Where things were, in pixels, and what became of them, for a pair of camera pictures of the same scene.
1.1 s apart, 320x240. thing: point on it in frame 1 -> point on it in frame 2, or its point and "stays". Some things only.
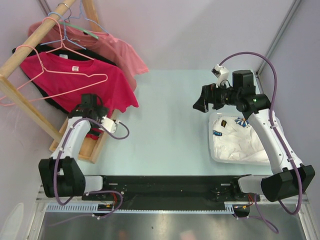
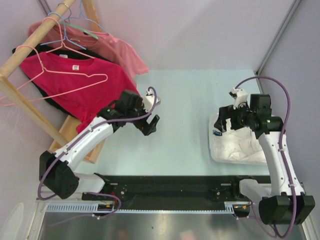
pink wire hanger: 43,69 stays
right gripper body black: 221,96 -> 240,118
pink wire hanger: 62,42 stays
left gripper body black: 95,132 -> 143,125
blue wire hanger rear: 86,19 stays
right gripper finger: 205,97 -> 225,112
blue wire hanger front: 65,36 stays
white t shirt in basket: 233,138 stays
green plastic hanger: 78,28 stays
